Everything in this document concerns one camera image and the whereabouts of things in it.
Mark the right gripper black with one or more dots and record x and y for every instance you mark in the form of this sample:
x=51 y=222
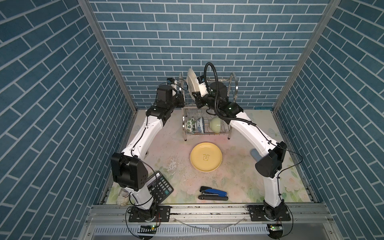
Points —
x=198 y=99

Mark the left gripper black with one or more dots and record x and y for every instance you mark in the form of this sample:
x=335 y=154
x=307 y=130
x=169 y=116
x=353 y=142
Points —
x=178 y=98

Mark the white plate with painted design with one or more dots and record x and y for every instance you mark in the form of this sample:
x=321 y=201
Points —
x=193 y=84

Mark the steel two-tier dish rack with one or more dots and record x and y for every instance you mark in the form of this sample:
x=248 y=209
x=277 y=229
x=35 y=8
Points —
x=191 y=111

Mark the yellow plate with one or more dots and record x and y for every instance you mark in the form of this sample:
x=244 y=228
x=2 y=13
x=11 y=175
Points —
x=206 y=157

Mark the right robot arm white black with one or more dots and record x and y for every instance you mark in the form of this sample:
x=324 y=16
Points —
x=272 y=153

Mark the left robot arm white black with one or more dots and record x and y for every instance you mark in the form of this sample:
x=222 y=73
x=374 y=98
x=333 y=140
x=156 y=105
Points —
x=128 y=168

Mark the light green bowl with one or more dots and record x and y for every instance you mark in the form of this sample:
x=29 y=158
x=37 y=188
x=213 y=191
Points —
x=215 y=125

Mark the blue floral white bowl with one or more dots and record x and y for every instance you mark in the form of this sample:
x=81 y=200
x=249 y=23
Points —
x=200 y=126

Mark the green leaf pattern bowl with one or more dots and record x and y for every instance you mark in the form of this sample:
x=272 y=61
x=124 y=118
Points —
x=190 y=126

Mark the black calculator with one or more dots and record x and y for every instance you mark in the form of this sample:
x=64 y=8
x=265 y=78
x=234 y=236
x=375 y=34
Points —
x=159 y=187

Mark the blue black stapler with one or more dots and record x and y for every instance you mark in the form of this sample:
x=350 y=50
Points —
x=210 y=194

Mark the white cloth rag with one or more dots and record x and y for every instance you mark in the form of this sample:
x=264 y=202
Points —
x=123 y=198

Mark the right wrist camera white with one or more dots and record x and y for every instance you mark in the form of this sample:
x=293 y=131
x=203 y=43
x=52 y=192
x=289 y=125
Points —
x=202 y=85

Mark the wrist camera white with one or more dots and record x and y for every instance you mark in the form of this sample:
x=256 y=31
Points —
x=173 y=83
x=202 y=85

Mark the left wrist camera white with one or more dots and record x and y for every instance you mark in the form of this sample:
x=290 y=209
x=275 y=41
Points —
x=173 y=83

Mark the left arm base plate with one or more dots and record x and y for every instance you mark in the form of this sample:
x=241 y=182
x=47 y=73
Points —
x=159 y=213

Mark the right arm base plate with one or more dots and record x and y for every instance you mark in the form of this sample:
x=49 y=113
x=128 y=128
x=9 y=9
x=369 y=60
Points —
x=268 y=213

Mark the aluminium front rail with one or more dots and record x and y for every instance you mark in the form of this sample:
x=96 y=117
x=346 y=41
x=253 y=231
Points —
x=301 y=213

